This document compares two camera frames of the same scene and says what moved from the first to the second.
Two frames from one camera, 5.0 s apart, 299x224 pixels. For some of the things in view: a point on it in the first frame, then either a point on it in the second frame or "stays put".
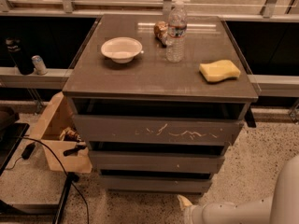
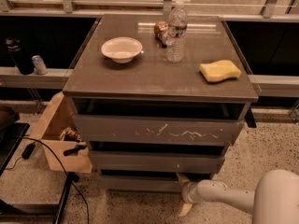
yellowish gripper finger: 184,202 -> 182,179
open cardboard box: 60,128 stays put
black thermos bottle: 22,61 stays put
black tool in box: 75,150 stays put
